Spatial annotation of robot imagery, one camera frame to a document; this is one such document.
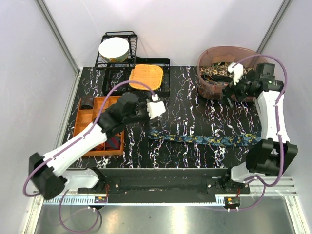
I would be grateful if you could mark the orange blue striped rolled tie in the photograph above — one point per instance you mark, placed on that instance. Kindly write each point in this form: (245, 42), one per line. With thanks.
(100, 147)

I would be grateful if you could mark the white ceramic bowl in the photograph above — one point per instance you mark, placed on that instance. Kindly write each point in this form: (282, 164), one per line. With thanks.
(114, 50)

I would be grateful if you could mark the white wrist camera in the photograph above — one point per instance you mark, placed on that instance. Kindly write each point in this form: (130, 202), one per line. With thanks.
(237, 70)
(155, 109)

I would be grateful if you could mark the wooden compartment organizer box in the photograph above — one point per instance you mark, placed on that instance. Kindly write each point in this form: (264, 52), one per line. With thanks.
(84, 117)

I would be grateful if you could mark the maroon blue striped rolled tie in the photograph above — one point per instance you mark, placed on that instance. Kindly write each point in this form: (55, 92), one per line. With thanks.
(113, 144)

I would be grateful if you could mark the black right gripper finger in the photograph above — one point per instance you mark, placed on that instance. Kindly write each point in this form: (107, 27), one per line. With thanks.
(226, 91)
(230, 100)

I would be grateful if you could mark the pink translucent plastic tub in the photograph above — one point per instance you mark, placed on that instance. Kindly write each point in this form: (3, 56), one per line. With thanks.
(212, 55)

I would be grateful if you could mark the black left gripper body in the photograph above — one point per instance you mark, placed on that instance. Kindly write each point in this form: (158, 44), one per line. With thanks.
(142, 113)

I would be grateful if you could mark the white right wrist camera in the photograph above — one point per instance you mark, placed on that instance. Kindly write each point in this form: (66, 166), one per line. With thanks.
(237, 70)

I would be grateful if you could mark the blue floral patterned tie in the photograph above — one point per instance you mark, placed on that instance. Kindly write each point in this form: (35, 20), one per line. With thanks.
(242, 140)

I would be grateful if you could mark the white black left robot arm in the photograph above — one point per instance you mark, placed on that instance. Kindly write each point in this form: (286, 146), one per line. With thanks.
(49, 173)

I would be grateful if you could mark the dark blue patterned rolled tie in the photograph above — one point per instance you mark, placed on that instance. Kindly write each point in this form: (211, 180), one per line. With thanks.
(87, 103)

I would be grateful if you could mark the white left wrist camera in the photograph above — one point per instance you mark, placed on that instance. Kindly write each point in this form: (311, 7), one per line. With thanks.
(155, 109)

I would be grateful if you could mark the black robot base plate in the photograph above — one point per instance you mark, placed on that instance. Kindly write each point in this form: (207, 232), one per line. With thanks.
(211, 185)

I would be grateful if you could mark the pile of patterned ties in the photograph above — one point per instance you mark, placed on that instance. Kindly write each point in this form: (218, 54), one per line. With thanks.
(217, 74)

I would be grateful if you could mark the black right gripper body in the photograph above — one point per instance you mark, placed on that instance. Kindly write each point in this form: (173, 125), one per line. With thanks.
(242, 88)

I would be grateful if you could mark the aluminium frame rail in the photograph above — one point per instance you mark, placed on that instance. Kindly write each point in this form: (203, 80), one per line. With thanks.
(163, 192)

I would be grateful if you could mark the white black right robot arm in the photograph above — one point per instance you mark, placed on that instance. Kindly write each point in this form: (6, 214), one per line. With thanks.
(270, 157)

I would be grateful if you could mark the orange woven mat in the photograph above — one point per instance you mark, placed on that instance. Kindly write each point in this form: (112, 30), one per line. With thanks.
(151, 75)

